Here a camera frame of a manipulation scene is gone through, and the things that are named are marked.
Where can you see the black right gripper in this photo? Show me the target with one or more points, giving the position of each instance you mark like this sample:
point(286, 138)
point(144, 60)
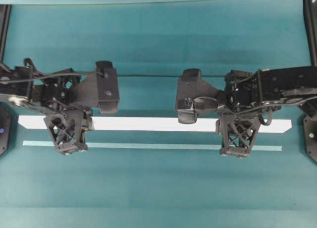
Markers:
point(241, 95)

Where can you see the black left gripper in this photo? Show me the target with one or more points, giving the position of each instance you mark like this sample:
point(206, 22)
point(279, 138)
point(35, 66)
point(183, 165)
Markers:
point(76, 94)

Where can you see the white wooden board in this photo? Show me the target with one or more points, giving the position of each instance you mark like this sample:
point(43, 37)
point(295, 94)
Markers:
point(152, 124)

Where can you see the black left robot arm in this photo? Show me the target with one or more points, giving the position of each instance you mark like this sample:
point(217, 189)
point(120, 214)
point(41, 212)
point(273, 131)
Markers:
point(21, 86)

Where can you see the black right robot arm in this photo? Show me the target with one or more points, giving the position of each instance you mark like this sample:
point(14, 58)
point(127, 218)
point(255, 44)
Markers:
point(288, 87)

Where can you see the light blue tape strip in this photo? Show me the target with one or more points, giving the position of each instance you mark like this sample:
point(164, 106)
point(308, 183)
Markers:
point(153, 146)

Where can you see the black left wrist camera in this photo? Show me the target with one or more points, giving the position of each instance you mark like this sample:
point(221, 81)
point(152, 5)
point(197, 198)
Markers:
point(107, 85)

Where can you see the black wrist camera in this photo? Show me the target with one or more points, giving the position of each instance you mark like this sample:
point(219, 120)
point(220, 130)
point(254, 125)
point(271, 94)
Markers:
point(194, 97)
point(107, 85)

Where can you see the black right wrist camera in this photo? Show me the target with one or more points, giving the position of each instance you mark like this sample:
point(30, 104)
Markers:
point(194, 97)

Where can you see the black left frame post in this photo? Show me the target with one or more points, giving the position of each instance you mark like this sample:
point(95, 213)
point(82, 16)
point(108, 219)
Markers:
point(5, 10)

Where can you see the black frame post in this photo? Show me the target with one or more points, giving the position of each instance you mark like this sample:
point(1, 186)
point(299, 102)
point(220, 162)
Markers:
point(310, 20)
point(5, 10)

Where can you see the black right frame post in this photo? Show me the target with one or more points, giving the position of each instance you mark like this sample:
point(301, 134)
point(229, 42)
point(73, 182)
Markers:
point(310, 20)

